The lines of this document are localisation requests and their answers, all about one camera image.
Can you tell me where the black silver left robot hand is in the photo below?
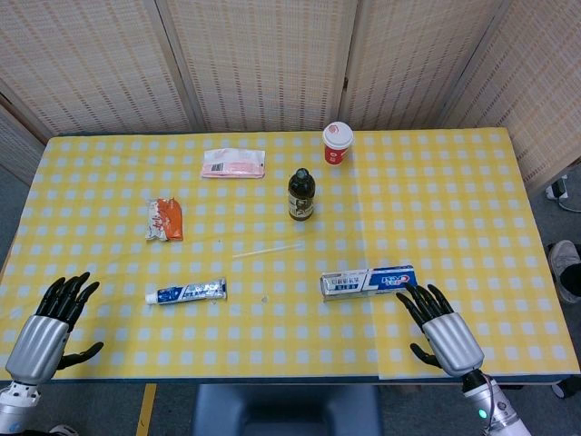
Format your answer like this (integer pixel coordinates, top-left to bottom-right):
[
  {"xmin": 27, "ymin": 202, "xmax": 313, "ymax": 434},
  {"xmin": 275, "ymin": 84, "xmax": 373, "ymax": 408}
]
[{"xmin": 4, "ymin": 271, "xmax": 105, "ymax": 386}]

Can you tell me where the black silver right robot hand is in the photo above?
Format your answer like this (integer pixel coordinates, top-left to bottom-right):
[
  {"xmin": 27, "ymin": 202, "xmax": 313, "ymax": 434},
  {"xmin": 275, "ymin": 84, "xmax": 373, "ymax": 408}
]
[{"xmin": 395, "ymin": 282, "xmax": 486, "ymax": 379}]

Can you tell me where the blue white toothpaste box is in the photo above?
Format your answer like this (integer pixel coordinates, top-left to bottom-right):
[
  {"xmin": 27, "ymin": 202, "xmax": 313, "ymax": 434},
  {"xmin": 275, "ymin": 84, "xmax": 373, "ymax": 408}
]
[{"xmin": 320, "ymin": 264, "xmax": 417, "ymax": 302}]

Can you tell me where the blue white toothpaste tube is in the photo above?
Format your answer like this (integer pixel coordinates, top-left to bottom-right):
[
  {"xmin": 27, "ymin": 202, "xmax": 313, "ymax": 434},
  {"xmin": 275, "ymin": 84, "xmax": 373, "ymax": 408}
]
[{"xmin": 144, "ymin": 277, "xmax": 228, "ymax": 306}]

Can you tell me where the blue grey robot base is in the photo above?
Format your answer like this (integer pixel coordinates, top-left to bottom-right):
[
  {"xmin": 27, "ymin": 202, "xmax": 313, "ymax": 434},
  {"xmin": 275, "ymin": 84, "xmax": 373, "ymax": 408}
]
[{"xmin": 192, "ymin": 383, "xmax": 385, "ymax": 436}]

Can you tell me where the yellow white checkered tablecloth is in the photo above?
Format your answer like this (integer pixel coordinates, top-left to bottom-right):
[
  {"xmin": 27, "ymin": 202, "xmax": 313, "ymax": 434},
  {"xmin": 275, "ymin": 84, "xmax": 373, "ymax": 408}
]
[{"xmin": 0, "ymin": 129, "xmax": 581, "ymax": 382}]

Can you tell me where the yellow floor tape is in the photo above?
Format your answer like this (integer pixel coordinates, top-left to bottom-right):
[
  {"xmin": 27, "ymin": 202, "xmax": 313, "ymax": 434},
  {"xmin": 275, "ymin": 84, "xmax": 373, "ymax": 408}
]
[{"xmin": 135, "ymin": 383, "xmax": 158, "ymax": 436}]

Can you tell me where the grey white shoe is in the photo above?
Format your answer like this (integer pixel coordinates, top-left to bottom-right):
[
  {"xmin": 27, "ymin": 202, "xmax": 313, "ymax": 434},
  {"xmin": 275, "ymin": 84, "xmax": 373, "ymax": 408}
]
[{"xmin": 547, "ymin": 239, "xmax": 581, "ymax": 304}]

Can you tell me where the orange white snack bag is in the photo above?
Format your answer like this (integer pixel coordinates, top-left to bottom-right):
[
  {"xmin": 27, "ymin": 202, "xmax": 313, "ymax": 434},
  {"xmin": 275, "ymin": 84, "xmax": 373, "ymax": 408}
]
[{"xmin": 144, "ymin": 197, "xmax": 185, "ymax": 243}]

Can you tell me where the white power strip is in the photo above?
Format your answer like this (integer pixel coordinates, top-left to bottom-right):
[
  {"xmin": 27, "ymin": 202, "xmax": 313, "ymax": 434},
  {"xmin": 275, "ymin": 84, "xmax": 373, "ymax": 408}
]
[{"xmin": 546, "ymin": 174, "xmax": 572, "ymax": 201}]

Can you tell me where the thin pale straw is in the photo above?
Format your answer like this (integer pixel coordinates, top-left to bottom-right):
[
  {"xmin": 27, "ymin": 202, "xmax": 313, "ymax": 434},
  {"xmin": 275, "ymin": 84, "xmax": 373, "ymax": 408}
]
[{"xmin": 231, "ymin": 243, "xmax": 304, "ymax": 260}]

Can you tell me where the dark glass bottle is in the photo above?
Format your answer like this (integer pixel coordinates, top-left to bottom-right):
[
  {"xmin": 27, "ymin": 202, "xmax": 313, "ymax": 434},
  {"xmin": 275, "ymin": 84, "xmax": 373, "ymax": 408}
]
[{"xmin": 287, "ymin": 167, "xmax": 317, "ymax": 223}]

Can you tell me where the red paper cup white lid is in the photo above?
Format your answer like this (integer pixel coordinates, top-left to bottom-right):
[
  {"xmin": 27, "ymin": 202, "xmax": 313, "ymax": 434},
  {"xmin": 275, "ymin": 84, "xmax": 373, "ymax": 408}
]
[{"xmin": 322, "ymin": 122, "xmax": 355, "ymax": 167}]

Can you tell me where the pink white flat packet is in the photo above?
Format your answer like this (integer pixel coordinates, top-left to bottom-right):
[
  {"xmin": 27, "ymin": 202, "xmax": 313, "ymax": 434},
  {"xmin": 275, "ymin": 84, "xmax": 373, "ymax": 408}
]
[{"xmin": 200, "ymin": 148, "xmax": 267, "ymax": 181}]

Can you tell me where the beige woven folding screen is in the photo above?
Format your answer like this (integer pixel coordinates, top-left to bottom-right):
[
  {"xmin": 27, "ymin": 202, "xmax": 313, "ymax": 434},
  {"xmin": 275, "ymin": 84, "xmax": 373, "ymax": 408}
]
[{"xmin": 0, "ymin": 0, "xmax": 581, "ymax": 192}]

